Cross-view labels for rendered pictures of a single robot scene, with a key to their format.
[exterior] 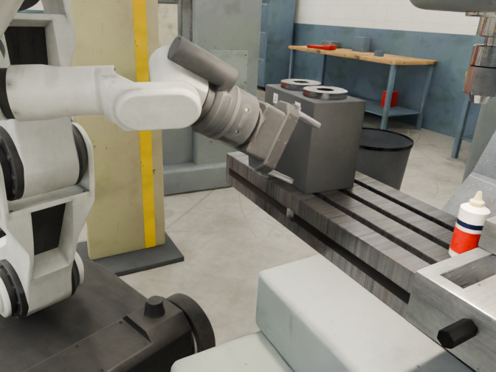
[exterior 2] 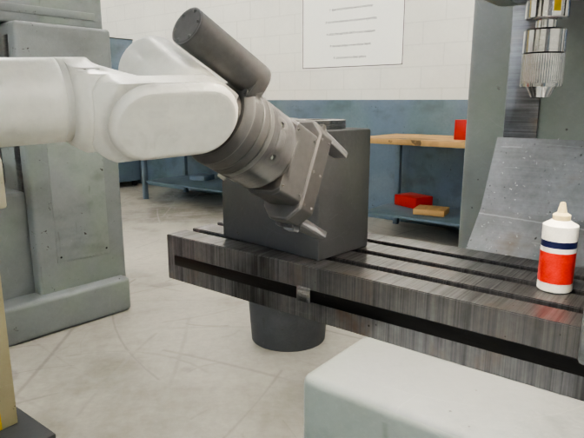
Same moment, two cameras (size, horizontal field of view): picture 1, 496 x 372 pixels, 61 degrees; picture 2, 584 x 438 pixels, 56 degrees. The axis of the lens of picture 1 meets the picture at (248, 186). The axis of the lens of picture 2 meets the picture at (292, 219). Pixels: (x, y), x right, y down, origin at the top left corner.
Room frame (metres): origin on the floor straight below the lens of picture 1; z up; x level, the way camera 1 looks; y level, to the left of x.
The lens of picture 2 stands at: (0.10, 0.20, 1.19)
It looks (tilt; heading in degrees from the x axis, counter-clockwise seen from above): 12 degrees down; 338
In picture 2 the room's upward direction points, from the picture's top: straight up
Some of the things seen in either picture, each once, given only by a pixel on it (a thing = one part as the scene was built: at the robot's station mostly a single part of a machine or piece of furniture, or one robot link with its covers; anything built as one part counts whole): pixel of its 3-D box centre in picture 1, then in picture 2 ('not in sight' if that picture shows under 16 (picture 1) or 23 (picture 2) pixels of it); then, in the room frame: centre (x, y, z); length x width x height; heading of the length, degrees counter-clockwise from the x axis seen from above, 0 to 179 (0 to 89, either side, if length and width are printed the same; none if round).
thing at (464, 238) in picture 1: (470, 224); (558, 246); (0.57, -0.34, 1.01); 0.04 x 0.04 x 0.11
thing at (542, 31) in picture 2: (491, 49); (545, 33); (0.61, -0.32, 1.26); 0.05 x 0.05 x 0.01
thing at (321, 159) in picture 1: (308, 131); (292, 181); (0.91, -0.13, 1.06); 0.22 x 0.12 x 0.20; 24
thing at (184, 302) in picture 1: (184, 331); not in sight; (0.90, 0.15, 0.50); 0.20 x 0.05 x 0.20; 49
